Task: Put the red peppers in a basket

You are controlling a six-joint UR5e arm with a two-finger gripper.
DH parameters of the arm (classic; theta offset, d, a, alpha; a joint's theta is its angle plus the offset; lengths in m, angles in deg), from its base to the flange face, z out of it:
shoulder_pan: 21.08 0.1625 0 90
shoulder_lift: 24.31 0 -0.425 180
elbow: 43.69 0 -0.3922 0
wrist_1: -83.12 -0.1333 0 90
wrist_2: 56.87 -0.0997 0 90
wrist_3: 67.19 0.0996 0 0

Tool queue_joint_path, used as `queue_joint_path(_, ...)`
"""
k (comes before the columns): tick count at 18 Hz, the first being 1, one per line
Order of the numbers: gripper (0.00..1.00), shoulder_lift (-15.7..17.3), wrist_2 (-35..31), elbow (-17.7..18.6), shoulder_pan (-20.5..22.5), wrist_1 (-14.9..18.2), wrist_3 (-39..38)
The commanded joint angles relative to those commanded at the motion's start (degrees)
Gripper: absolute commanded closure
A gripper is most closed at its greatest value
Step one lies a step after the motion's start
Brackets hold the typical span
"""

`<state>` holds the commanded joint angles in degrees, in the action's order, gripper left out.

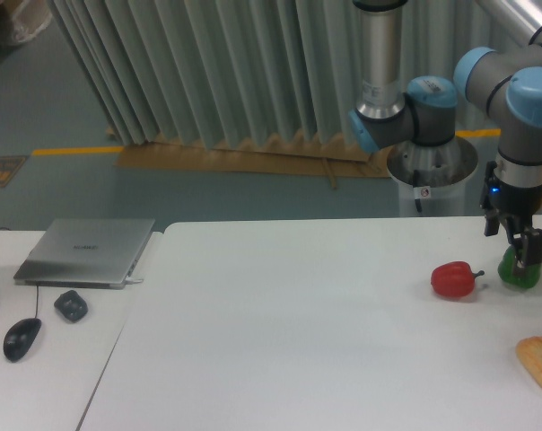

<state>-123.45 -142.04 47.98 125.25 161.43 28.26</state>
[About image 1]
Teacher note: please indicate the grey pleated curtain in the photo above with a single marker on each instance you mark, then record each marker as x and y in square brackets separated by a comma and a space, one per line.
[219, 72]

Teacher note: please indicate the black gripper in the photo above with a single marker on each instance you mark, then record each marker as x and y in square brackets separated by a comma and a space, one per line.
[499, 201]

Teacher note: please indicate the red bell pepper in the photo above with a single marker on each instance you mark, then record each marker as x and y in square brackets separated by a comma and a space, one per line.
[455, 279]

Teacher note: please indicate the green bell pepper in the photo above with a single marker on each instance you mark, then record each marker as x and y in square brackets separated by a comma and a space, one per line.
[525, 280]

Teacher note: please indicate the white usb plug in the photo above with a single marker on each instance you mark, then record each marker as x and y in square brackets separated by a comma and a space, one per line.
[133, 281]

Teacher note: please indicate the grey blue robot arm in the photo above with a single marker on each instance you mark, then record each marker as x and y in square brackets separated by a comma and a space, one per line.
[507, 88]

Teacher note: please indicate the clear plastic bag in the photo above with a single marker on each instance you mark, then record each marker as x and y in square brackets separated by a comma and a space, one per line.
[22, 21]

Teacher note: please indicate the black computer mouse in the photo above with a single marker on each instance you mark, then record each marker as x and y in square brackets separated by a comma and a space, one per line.
[20, 337]

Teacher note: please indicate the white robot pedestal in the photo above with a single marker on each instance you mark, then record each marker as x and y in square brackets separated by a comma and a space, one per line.
[432, 179]

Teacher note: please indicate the small black case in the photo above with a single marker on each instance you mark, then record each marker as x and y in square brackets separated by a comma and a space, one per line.
[71, 306]

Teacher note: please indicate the silver closed laptop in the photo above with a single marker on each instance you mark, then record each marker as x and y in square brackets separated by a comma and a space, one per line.
[86, 253]

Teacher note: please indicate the brown cardboard sheet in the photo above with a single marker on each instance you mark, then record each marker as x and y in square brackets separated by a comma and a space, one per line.
[299, 156]

